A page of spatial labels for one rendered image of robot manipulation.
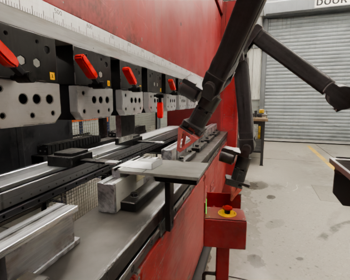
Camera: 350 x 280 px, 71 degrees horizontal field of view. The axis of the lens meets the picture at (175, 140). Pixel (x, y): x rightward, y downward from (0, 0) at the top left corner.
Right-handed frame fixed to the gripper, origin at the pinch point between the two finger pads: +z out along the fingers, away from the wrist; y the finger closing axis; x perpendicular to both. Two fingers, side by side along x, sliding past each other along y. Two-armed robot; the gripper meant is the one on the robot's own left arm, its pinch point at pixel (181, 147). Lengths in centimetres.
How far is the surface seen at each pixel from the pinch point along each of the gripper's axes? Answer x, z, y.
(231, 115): -1, 5, -216
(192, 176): 8.3, 3.2, 7.9
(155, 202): 2.0, 21.5, 1.2
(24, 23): -28, -16, 40
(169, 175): 2.2, 6.9, 8.1
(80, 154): -31.3, 23.9, 1.1
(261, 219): 84, 77, -181
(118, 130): -20.5, 6.0, 4.1
